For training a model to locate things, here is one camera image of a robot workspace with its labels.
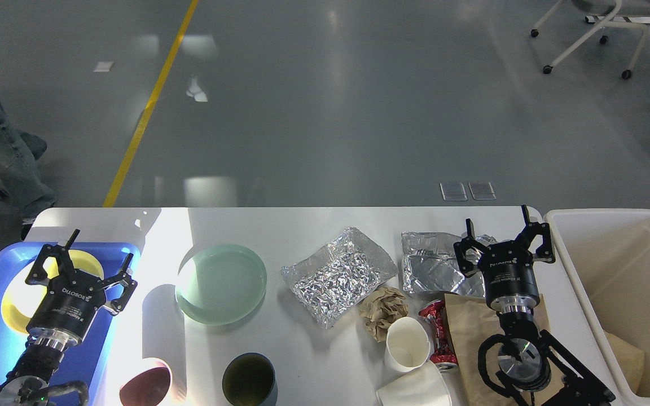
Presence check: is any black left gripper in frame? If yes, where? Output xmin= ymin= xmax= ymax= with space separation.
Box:
xmin=25 ymin=229 xmax=138 ymax=346

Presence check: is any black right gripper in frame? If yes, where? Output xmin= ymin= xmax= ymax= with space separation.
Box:
xmin=453 ymin=205 xmax=556 ymax=312

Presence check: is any pink mug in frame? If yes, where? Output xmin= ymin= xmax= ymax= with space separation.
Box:
xmin=118 ymin=358 xmax=175 ymax=405

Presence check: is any dark grey mug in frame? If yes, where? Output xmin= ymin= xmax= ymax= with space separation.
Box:
xmin=222 ymin=352 xmax=278 ymax=405

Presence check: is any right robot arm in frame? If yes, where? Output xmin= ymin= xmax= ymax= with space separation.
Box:
xmin=454 ymin=206 xmax=616 ymax=405

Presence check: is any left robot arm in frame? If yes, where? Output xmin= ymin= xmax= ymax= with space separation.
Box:
xmin=0 ymin=230 xmax=139 ymax=405

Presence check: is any floor outlet cover right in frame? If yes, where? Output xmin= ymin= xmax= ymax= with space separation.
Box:
xmin=468 ymin=182 xmax=497 ymax=201

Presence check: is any floor outlet cover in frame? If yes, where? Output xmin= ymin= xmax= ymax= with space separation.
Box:
xmin=468 ymin=182 xmax=497 ymax=201
xmin=440 ymin=182 xmax=468 ymax=201

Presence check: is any yellow plate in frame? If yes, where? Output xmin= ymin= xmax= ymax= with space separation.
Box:
xmin=1 ymin=250 xmax=104 ymax=334

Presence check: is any flattened foil tray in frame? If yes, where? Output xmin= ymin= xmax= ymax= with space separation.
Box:
xmin=401 ymin=232 xmax=485 ymax=299

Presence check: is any brown paper bag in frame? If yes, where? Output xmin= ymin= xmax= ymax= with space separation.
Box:
xmin=444 ymin=294 xmax=563 ymax=405

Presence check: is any floor outlet cover left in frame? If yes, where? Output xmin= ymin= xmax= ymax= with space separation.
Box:
xmin=440 ymin=182 xmax=468 ymax=201

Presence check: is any blue plastic tray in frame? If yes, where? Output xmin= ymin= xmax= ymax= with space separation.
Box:
xmin=0 ymin=242 xmax=118 ymax=399

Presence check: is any crushed red soda can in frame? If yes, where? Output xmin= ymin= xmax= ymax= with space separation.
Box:
xmin=418 ymin=299 xmax=459 ymax=374

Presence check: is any beige waste bin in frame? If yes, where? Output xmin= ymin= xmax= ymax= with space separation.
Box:
xmin=545 ymin=208 xmax=650 ymax=405

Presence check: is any white paper cup upright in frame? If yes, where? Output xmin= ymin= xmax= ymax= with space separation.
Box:
xmin=384 ymin=316 xmax=431 ymax=373

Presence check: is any crumpled brown paper ball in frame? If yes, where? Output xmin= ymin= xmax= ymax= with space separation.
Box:
xmin=358 ymin=286 xmax=409 ymax=342

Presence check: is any white paper cup lying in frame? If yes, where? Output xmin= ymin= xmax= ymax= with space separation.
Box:
xmin=376 ymin=361 xmax=453 ymax=405

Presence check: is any brown paper in bin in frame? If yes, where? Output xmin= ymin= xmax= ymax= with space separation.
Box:
xmin=604 ymin=330 xmax=645 ymax=395

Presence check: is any crumpled foil sheet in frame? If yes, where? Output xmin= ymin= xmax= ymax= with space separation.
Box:
xmin=280 ymin=228 xmax=398 ymax=329

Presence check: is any white office chair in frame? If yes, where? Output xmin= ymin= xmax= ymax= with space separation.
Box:
xmin=542 ymin=1 xmax=650 ymax=80

